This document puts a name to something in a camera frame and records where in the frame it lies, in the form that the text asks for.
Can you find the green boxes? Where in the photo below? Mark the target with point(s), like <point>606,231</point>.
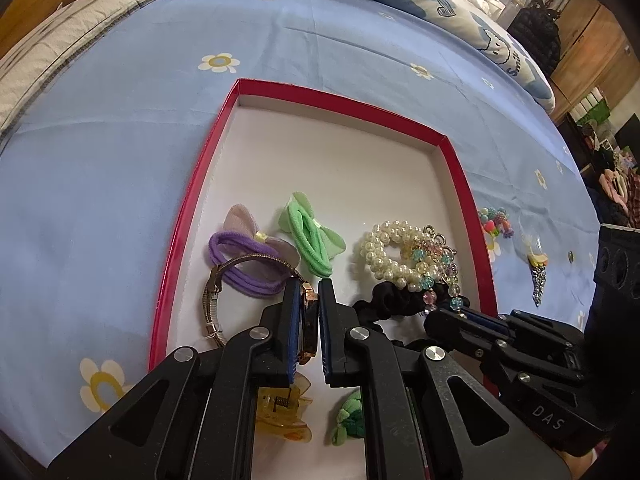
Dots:
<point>595,110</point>

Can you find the gold wrist watch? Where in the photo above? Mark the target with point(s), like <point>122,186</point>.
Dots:
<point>309,330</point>

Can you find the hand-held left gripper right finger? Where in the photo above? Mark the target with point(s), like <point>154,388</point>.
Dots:
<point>326,330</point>

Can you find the white grey pillow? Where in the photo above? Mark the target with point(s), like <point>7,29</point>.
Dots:
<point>60,45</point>

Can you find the wooden wardrobe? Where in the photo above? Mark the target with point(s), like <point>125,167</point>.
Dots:
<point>600,35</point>

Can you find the black monitor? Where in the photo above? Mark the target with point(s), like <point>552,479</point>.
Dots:
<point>631,135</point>

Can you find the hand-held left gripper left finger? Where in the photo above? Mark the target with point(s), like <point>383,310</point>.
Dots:
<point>295,330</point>

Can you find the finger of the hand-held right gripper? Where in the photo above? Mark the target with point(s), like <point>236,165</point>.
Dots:
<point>545,350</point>
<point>465,332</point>

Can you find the yellow hair claw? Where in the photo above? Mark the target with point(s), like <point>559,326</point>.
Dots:
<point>280,420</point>

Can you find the black scrunchie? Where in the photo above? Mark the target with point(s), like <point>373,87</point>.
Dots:
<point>390,300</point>

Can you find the red shallow cardboard box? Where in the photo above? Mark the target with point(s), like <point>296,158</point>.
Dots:
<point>340,160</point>

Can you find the black quilted backpack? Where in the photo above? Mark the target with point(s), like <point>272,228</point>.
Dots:
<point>535,35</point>

